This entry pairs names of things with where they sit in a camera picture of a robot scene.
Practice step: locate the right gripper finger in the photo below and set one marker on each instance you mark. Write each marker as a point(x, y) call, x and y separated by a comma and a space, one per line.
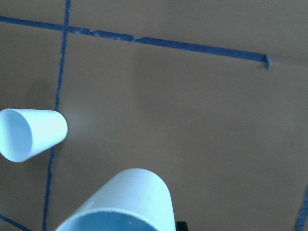
point(181, 226)

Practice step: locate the light blue cup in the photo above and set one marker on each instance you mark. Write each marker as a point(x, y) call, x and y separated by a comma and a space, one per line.
point(133, 200)
point(24, 133)

